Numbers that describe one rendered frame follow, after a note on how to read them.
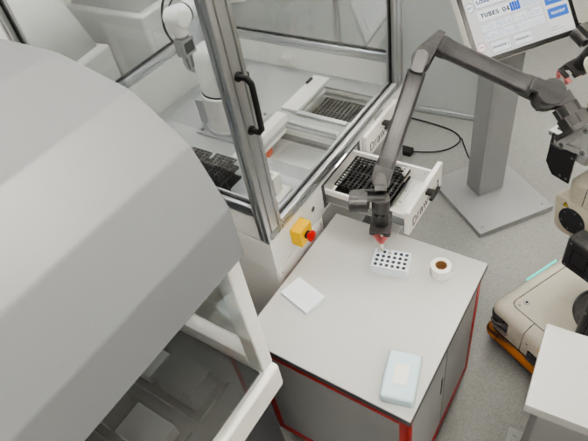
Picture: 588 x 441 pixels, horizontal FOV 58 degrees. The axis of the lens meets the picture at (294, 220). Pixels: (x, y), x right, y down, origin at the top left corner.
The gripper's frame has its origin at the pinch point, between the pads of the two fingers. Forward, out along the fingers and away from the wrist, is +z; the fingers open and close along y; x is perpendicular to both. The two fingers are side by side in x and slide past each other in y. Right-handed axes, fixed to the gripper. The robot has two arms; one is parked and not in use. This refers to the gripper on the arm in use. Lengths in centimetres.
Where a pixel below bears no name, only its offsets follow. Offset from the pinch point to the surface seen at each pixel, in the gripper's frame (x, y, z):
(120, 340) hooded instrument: -33, 82, -60
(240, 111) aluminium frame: -35, 10, -57
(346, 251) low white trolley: -12.6, -2.7, 10.2
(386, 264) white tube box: 2.1, 4.6, 6.7
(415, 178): 8.8, -34.3, 1.4
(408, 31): -6, -205, 28
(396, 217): 4.2, -10.1, -1.3
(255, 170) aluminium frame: -34, 10, -37
